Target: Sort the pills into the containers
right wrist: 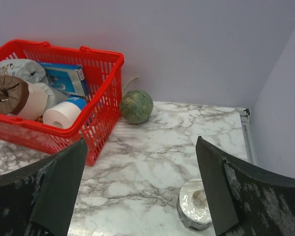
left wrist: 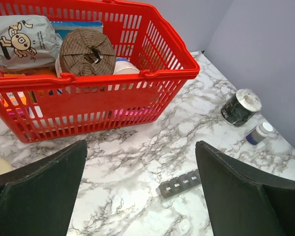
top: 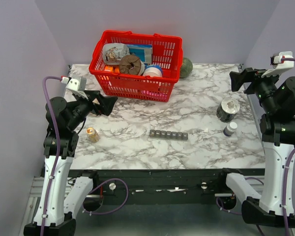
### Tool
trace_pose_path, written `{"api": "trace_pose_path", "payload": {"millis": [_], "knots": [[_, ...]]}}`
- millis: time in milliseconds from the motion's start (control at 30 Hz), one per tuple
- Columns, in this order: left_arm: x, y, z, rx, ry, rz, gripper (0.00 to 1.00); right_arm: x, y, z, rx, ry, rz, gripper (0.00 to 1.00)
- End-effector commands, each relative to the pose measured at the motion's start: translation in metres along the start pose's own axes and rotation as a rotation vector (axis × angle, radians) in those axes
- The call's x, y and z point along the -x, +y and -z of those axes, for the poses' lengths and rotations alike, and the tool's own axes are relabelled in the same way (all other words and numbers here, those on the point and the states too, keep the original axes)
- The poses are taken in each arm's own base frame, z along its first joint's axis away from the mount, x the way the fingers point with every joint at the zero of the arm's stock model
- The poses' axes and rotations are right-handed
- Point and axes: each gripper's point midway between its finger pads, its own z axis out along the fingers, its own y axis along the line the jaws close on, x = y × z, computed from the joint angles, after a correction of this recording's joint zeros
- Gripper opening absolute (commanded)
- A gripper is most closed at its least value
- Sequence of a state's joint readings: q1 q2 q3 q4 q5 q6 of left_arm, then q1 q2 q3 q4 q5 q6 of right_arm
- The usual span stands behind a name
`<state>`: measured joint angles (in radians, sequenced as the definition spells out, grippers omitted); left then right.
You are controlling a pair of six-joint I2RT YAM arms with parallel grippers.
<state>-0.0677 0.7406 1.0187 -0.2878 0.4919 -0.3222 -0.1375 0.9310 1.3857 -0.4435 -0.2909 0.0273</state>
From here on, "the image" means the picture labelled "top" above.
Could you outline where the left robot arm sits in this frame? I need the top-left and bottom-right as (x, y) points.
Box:
(23, 90), (117, 236)

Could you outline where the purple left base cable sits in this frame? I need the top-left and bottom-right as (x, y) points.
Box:
(81, 178), (129, 217)

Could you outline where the white snack pouch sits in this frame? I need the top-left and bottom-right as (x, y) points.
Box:
(102, 43), (130, 65)

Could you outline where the black front rail frame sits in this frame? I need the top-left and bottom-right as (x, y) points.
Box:
(68, 168), (266, 205)

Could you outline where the brown round lid container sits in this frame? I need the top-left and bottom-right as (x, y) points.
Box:
(119, 55), (145, 76)

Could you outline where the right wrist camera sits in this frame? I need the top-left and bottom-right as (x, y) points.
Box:
(261, 51), (294, 78)

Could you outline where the white blue tub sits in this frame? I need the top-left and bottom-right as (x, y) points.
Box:
(143, 64), (163, 77)

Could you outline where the grey weekly pill organizer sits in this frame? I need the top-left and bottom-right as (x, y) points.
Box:
(149, 129), (188, 141)

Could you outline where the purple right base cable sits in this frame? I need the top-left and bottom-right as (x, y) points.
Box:
(216, 177), (264, 216)

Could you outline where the dark patterned can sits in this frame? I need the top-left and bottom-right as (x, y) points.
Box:
(216, 97), (240, 122)

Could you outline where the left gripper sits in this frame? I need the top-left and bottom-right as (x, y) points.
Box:
(67, 89), (118, 131)

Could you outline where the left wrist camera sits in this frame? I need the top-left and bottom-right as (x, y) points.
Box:
(66, 76), (88, 99)

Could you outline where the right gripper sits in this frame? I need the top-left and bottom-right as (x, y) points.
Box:
(230, 66), (284, 112)

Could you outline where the amber capsule bottle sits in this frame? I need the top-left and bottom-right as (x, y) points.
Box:
(86, 127), (99, 143)

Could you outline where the white pill bottle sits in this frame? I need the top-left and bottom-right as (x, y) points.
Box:
(223, 121), (238, 137)

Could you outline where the orange packet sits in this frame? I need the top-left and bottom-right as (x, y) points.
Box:
(104, 65), (120, 73)

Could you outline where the green round melon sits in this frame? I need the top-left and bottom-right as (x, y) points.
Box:
(179, 57), (193, 78)

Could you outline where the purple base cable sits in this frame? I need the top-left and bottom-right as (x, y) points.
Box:
(216, 177), (264, 216)
(81, 178), (129, 217)

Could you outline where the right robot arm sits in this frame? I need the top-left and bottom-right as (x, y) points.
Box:
(216, 68), (295, 231)

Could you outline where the blue carton box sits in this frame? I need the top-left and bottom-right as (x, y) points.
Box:
(126, 44), (153, 64)

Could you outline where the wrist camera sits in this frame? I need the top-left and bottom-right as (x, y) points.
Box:
(66, 76), (88, 99)
(261, 51), (294, 78)

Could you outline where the red plastic shopping basket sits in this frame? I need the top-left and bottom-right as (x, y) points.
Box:
(89, 30), (183, 102)

